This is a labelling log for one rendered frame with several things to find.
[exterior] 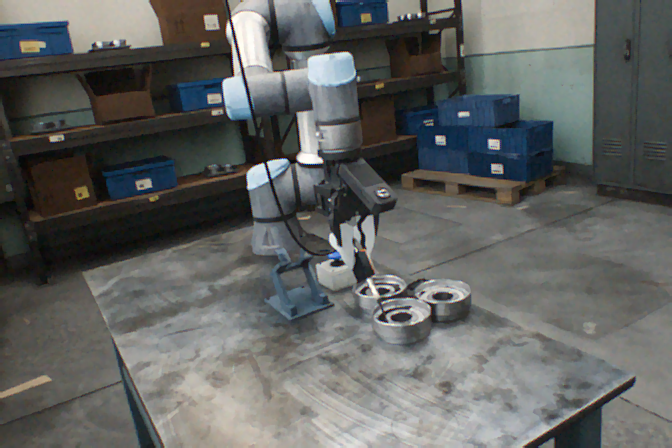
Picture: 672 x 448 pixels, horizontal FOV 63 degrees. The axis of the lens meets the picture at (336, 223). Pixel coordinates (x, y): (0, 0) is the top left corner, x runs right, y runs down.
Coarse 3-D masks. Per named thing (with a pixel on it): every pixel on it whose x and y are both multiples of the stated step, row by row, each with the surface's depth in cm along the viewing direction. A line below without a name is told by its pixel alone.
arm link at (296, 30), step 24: (288, 0) 124; (312, 0) 125; (288, 24) 125; (312, 24) 126; (288, 48) 130; (312, 48) 128; (312, 120) 137; (312, 144) 140; (312, 168) 142; (312, 192) 144
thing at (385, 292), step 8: (376, 280) 113; (384, 280) 113; (392, 280) 112; (400, 280) 111; (360, 288) 111; (384, 288) 111; (392, 288) 109; (400, 288) 109; (360, 296) 105; (368, 296) 104; (384, 296) 104; (392, 296) 104; (400, 296) 105; (360, 304) 106; (368, 304) 105; (376, 304) 104; (368, 312) 106
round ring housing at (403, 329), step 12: (396, 300) 102; (408, 300) 101; (420, 300) 100; (372, 312) 98; (396, 312) 99; (408, 312) 99; (372, 324) 97; (384, 324) 93; (396, 324) 95; (408, 324) 92; (420, 324) 93; (384, 336) 94; (396, 336) 93; (408, 336) 93; (420, 336) 94
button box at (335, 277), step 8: (320, 264) 122; (328, 264) 122; (336, 264) 120; (344, 264) 121; (320, 272) 122; (328, 272) 118; (336, 272) 117; (344, 272) 118; (352, 272) 120; (320, 280) 123; (328, 280) 119; (336, 280) 118; (344, 280) 119; (352, 280) 120; (328, 288) 120; (336, 288) 118; (344, 288) 119
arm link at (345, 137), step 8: (320, 128) 90; (328, 128) 89; (336, 128) 89; (344, 128) 89; (352, 128) 90; (360, 128) 92; (320, 136) 91; (328, 136) 90; (336, 136) 89; (344, 136) 89; (352, 136) 90; (360, 136) 92; (320, 144) 92; (328, 144) 90; (336, 144) 90; (344, 144) 90; (352, 144) 90; (360, 144) 92
